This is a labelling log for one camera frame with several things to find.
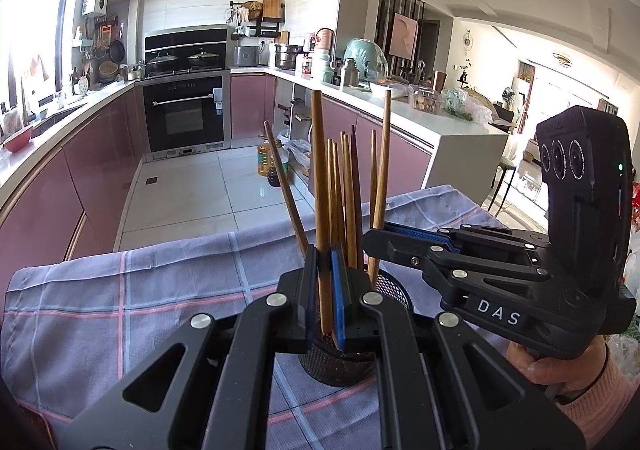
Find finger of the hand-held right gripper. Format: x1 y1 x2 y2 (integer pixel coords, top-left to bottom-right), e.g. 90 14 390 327
362 228 552 299
382 222 552 255

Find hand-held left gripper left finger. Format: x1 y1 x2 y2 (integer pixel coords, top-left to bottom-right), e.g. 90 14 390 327
57 244 321 450

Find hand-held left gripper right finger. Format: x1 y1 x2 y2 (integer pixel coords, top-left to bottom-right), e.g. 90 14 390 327
330 242 586 450

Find black mesh utensil holder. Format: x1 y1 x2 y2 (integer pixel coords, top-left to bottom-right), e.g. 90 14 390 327
298 267 415 387

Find bunch of wooden chopsticks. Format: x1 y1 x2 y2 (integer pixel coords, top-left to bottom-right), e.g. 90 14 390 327
263 88 394 287

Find wooden chopstick red floral handle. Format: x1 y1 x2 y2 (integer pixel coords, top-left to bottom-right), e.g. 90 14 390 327
309 89 335 339

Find person's right hand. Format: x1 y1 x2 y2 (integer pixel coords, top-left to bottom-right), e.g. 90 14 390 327
505 334 609 397

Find black stool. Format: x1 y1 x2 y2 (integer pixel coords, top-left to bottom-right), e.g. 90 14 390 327
487 157 519 216

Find dark sauce bottle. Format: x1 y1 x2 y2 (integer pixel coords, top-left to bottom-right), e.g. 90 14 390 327
267 139 291 189

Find bag of green vegetables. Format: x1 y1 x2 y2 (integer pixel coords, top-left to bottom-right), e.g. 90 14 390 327
439 86 494 123

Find glass food container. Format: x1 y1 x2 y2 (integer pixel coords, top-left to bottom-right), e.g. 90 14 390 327
409 85 441 111

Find white plastic bag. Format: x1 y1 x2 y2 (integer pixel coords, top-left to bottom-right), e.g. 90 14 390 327
287 139 314 166

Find blue plaid tablecloth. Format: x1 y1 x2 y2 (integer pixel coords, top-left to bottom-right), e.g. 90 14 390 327
0 184 506 450

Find mint green appliance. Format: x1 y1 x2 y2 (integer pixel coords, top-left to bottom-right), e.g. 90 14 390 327
343 38 389 83

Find pink lower cabinets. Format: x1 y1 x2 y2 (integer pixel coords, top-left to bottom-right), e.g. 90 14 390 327
0 76 146 291
230 72 434 201

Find black built-in oven stove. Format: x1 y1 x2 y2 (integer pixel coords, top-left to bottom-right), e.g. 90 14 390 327
142 24 232 161

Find steel stockpot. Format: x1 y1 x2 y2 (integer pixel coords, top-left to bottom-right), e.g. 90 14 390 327
273 43 304 71

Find silver countertop appliance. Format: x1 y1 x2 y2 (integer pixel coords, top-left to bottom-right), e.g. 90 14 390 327
234 45 260 68

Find pot with glass lid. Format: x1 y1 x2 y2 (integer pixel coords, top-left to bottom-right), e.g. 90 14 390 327
187 49 220 71
144 52 180 77

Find pink bowl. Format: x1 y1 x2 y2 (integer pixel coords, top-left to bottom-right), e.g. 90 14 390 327
2 124 34 153

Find kitchen window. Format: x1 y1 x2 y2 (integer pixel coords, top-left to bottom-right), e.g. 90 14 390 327
0 0 79 121

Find wall painting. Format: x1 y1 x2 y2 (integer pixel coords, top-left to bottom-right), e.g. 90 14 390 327
389 12 419 62

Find black wall rack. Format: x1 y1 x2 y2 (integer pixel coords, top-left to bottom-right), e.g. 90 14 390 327
229 0 286 40

